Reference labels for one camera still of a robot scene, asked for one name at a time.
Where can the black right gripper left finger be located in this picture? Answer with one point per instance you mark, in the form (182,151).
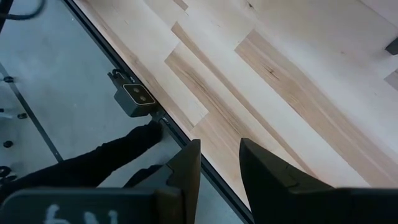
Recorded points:
(183,186)

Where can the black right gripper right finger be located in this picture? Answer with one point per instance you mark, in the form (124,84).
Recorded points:
(273,193)

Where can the black chair caster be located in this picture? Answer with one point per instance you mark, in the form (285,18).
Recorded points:
(22,116)
(8,144)
(6,174)
(8,79)

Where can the small black table camera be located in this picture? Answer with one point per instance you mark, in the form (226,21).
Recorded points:
(133,102)

